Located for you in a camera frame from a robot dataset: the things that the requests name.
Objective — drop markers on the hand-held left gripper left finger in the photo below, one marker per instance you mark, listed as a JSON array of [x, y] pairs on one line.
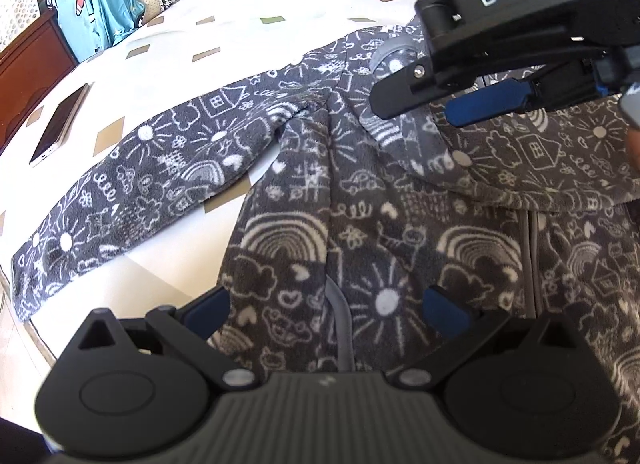
[[210, 308]]

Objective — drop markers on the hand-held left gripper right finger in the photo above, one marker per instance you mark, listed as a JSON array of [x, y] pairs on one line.
[[445, 311]]

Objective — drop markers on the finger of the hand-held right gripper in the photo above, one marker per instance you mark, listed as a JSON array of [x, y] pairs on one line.
[[480, 106], [400, 94]]

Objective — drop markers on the grey doodle print fleece jacket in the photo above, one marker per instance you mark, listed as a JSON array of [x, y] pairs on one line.
[[350, 194]]

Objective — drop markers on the smartphone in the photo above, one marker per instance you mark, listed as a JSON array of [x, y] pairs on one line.
[[60, 124]]

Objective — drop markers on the dark wooden cabinet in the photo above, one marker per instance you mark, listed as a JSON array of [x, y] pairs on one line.
[[35, 74]]

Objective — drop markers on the blue cartoon print garment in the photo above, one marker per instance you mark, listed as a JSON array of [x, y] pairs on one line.
[[95, 9]]

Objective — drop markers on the white perforated laundry basket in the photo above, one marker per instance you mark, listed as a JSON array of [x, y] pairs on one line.
[[17, 4]]

